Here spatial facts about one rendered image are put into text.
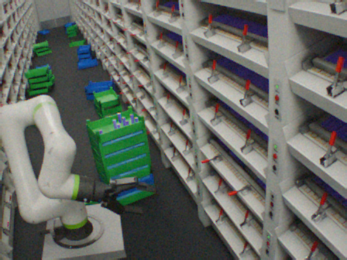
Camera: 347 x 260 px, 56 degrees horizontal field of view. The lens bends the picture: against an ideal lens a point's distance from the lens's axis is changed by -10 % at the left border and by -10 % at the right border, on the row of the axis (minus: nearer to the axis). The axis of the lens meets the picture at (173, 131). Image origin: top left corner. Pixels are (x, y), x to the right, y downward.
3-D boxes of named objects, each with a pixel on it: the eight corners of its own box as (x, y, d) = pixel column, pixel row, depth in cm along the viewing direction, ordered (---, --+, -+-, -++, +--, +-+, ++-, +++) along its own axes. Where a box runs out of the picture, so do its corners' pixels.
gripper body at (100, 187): (94, 175, 124) (119, 179, 127) (89, 189, 128) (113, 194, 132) (95, 191, 118) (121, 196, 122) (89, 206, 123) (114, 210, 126)
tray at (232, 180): (266, 228, 126) (260, 213, 122) (202, 155, 178) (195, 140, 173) (308, 198, 128) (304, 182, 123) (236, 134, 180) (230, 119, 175)
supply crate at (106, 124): (98, 144, 200) (95, 131, 197) (88, 131, 216) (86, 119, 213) (146, 128, 212) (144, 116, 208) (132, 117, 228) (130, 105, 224)
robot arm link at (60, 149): (56, 133, 144) (31, 129, 138) (63, 107, 141) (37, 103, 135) (76, 174, 115) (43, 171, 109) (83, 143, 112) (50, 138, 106)
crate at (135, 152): (104, 168, 208) (101, 156, 204) (94, 153, 224) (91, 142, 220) (149, 152, 219) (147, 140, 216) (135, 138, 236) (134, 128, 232)
